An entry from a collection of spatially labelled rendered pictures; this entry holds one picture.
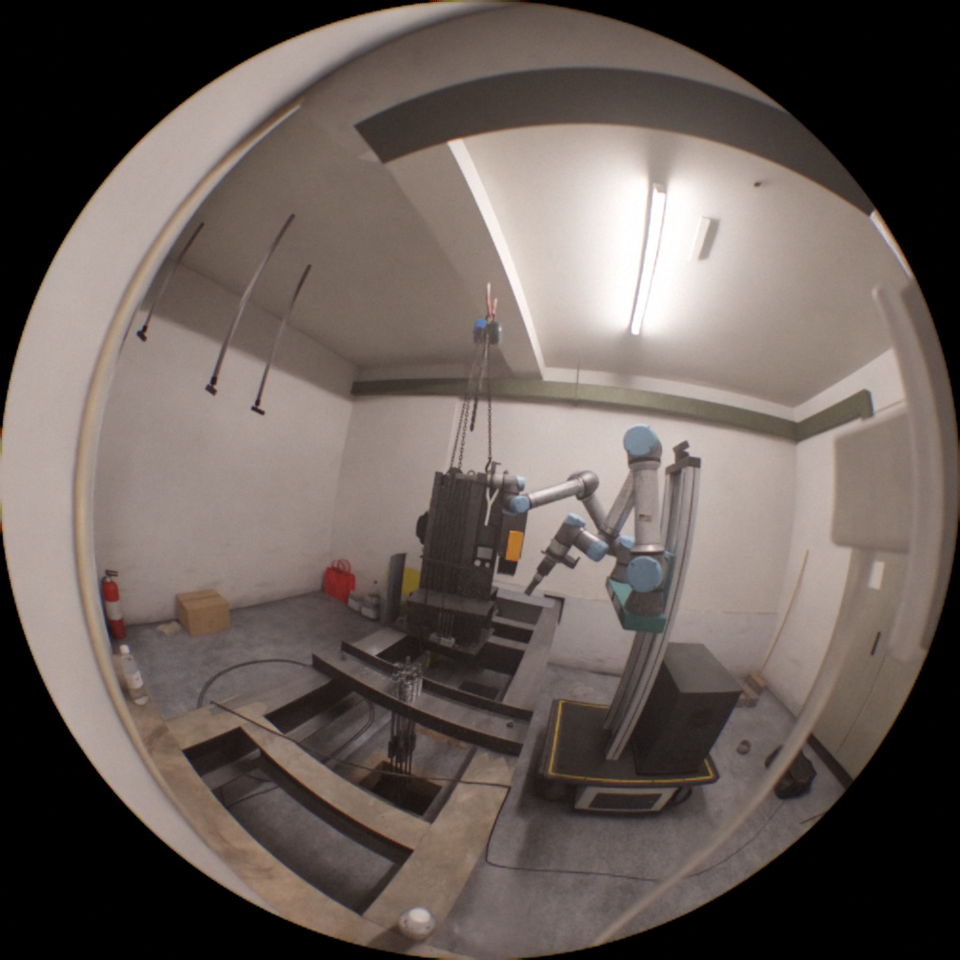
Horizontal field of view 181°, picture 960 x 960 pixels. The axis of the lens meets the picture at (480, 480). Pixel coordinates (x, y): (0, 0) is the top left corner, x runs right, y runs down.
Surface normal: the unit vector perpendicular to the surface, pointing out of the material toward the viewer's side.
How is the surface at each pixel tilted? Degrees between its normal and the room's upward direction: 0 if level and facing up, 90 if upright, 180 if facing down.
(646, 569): 97
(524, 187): 180
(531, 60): 180
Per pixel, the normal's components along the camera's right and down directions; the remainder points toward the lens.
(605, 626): -0.31, -0.10
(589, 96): -0.15, 0.99
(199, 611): 0.95, 0.13
